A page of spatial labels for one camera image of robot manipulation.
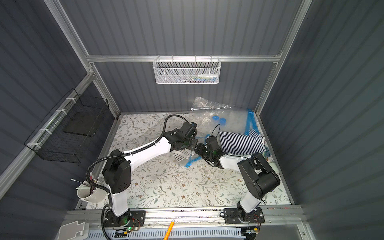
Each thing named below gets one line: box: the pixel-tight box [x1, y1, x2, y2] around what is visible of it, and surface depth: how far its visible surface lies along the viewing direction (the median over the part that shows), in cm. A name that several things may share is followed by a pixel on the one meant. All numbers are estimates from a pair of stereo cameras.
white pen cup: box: [77, 180, 109, 203], surface depth 75 cm
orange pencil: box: [163, 219, 176, 240], surface depth 72 cm
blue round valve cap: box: [219, 117, 227, 125], surface depth 118 cm
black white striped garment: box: [173, 148, 194, 163], surface depth 95 cm
